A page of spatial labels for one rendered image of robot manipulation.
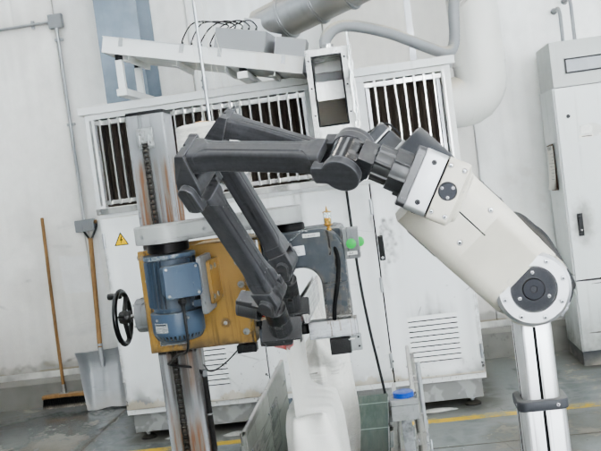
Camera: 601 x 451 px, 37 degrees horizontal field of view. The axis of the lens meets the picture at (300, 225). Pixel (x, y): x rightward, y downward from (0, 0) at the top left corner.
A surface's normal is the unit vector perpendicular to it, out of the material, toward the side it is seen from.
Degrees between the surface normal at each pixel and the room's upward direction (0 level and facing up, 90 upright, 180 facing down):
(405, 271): 90
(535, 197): 90
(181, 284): 90
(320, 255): 90
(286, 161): 126
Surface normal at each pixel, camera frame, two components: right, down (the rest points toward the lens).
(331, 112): -0.16, -0.67
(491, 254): 0.33, 0.43
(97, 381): -0.12, -0.18
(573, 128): -0.09, 0.07
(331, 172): -0.34, 0.72
